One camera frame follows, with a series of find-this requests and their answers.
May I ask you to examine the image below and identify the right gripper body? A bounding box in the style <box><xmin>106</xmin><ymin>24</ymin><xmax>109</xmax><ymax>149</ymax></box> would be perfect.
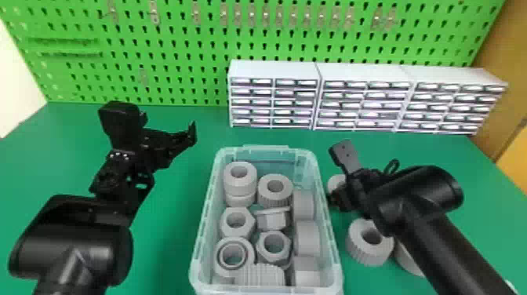
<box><xmin>328</xmin><ymin>169</ymin><xmax>373</xmax><ymax>213</ymax></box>

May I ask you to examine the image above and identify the white panel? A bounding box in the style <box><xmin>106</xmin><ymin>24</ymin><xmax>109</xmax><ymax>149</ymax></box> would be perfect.
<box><xmin>0</xmin><ymin>20</ymin><xmax>49</xmax><ymax>140</ymax></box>

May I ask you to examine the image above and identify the clear bin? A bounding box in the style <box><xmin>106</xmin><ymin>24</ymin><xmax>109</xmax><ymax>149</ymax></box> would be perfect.
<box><xmin>188</xmin><ymin>144</ymin><xmax>345</xmax><ymax>295</ymax></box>

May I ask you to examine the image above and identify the grey ring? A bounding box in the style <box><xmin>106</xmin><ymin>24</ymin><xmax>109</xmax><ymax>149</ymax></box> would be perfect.
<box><xmin>256</xmin><ymin>173</ymin><xmax>295</xmax><ymax>209</ymax></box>
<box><xmin>292</xmin><ymin>189</ymin><xmax>316</xmax><ymax>221</ymax></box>
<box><xmin>345</xmin><ymin>217</ymin><xmax>395</xmax><ymax>268</ymax></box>
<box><xmin>293</xmin><ymin>220</ymin><xmax>322</xmax><ymax>257</ymax></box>
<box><xmin>222</xmin><ymin>161</ymin><xmax>259</xmax><ymax>197</ymax></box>
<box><xmin>393</xmin><ymin>240</ymin><xmax>425</xmax><ymax>278</ymax></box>
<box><xmin>326</xmin><ymin>173</ymin><xmax>347</xmax><ymax>195</ymax></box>
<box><xmin>213</xmin><ymin>236</ymin><xmax>256</xmax><ymax>279</ymax></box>
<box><xmin>224</xmin><ymin>191</ymin><xmax>257</xmax><ymax>208</ymax></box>
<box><xmin>234</xmin><ymin>263</ymin><xmax>287</xmax><ymax>287</ymax></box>

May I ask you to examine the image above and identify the black cable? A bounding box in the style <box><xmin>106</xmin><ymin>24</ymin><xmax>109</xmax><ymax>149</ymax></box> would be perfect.
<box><xmin>382</xmin><ymin>158</ymin><xmax>402</xmax><ymax>176</ymax></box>

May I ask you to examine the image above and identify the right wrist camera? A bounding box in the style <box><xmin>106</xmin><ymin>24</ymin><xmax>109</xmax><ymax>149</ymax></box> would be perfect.
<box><xmin>328</xmin><ymin>139</ymin><xmax>362</xmax><ymax>174</ymax></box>

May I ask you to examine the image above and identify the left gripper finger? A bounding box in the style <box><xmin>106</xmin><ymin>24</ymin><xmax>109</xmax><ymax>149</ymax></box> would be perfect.
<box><xmin>166</xmin><ymin>137</ymin><xmax>198</xmax><ymax>161</ymax></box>
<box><xmin>161</xmin><ymin>121</ymin><xmax>197</xmax><ymax>143</ymax></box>

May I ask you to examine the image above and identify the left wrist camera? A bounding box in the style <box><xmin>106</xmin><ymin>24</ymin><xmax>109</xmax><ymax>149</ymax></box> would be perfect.
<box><xmin>97</xmin><ymin>100</ymin><xmax>149</xmax><ymax>151</ymax></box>

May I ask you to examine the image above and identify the white drawer cabinet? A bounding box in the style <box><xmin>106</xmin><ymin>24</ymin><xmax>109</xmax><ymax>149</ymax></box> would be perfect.
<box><xmin>227</xmin><ymin>59</ymin><xmax>322</xmax><ymax>130</ymax></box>
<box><xmin>313</xmin><ymin>62</ymin><xmax>413</xmax><ymax>133</ymax></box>
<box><xmin>396</xmin><ymin>64</ymin><xmax>509</xmax><ymax>137</ymax></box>

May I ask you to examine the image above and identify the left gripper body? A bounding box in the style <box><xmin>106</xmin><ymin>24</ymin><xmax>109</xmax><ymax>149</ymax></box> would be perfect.
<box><xmin>132</xmin><ymin>127</ymin><xmax>176</xmax><ymax>171</ymax></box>

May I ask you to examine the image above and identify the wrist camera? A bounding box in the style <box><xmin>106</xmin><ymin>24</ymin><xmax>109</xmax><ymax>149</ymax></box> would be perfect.
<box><xmin>328</xmin><ymin>139</ymin><xmax>362</xmax><ymax>174</ymax></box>
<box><xmin>97</xmin><ymin>100</ymin><xmax>149</xmax><ymax>151</ymax></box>

